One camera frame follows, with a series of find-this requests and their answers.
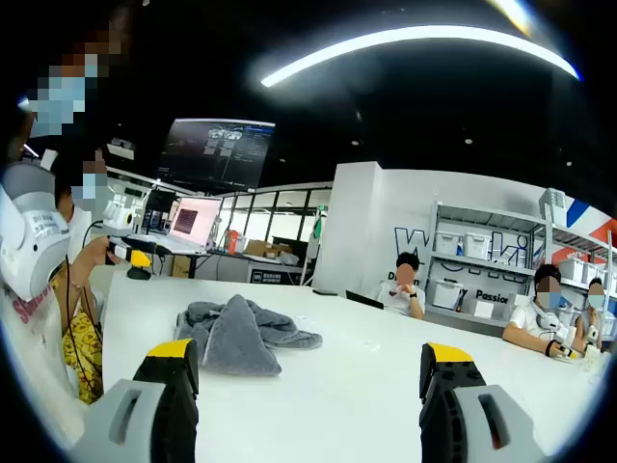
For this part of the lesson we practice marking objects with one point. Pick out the large wall screen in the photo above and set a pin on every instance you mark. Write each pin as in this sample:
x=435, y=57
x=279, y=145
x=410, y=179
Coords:
x=217, y=154

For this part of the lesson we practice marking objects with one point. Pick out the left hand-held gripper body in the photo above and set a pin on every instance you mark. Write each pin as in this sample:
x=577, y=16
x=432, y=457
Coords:
x=120, y=219

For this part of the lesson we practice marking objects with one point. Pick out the ceiling light strip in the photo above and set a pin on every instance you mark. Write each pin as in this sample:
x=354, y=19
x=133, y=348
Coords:
x=419, y=36

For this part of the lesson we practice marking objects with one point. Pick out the white chest device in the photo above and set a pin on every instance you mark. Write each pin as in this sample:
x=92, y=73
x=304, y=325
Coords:
x=29, y=241

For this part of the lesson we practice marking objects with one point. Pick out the metal shelf rack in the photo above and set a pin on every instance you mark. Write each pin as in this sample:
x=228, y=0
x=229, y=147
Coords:
x=487, y=214

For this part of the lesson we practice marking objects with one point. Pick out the group of white storage boxes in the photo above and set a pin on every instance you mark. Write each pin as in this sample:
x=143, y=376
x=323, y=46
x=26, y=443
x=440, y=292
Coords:
x=474, y=246

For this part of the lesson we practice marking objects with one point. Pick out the person's left hand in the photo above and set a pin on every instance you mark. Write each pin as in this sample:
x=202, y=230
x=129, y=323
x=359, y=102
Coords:
x=102, y=252

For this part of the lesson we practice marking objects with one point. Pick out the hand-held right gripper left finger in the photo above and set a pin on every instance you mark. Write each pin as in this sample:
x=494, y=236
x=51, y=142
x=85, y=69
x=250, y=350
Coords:
x=144, y=419

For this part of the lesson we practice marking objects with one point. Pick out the white table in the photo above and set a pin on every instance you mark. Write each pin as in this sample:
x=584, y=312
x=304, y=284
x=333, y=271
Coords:
x=337, y=410

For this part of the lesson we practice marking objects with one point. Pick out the small dark monitor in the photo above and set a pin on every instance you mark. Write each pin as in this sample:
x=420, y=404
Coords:
x=156, y=212

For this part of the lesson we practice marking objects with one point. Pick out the yellow printed cloth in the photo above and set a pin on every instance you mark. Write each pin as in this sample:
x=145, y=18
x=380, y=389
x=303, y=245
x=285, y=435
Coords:
x=82, y=357

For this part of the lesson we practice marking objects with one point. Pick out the grey towel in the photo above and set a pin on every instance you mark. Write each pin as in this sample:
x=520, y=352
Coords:
x=241, y=337

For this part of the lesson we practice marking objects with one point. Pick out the orange container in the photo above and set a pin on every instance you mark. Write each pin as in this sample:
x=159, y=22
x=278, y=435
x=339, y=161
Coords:
x=233, y=241

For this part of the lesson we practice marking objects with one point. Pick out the cardboard box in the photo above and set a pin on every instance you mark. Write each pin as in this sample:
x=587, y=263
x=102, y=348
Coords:
x=262, y=247

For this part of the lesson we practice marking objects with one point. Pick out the small black object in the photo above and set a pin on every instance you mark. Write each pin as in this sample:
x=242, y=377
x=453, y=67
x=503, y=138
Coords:
x=324, y=291

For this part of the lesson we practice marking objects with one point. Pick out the black laptop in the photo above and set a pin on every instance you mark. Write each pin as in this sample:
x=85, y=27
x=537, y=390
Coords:
x=364, y=300

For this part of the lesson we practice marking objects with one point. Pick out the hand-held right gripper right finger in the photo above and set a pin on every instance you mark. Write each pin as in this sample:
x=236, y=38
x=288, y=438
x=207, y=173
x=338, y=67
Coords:
x=463, y=419

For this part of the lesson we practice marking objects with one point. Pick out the black cabinet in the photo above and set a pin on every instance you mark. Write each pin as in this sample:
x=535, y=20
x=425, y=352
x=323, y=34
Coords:
x=275, y=272

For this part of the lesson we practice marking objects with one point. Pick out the person's white printed shirt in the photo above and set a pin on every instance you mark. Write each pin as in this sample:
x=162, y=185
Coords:
x=29, y=347

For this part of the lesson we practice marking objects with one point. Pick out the open laptop pink screen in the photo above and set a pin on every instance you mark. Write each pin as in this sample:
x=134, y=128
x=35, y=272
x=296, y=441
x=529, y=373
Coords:
x=195, y=219

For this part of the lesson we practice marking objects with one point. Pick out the green flag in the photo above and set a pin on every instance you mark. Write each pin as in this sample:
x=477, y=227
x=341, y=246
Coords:
x=318, y=226

